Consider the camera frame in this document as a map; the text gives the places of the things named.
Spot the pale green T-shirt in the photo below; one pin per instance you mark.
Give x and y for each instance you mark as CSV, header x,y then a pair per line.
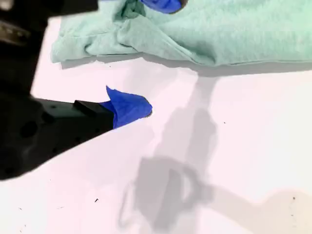
x,y
219,31

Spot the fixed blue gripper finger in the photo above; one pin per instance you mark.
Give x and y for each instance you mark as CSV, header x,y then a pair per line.
x,y
165,5
126,109

